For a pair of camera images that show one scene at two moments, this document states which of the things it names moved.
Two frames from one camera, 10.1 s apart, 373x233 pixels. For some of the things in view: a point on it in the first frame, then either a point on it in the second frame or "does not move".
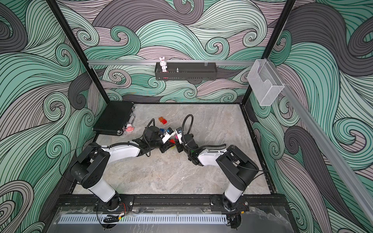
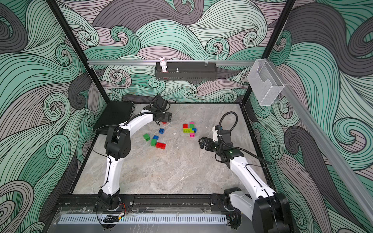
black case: x=114 y=117 does not move
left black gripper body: x=164 y=147 → x=165 y=117
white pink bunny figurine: x=163 y=63 does not move
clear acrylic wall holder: x=265 y=82 does not move
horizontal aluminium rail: x=171 y=61 does not move
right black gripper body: x=179 y=147 → x=211 y=145
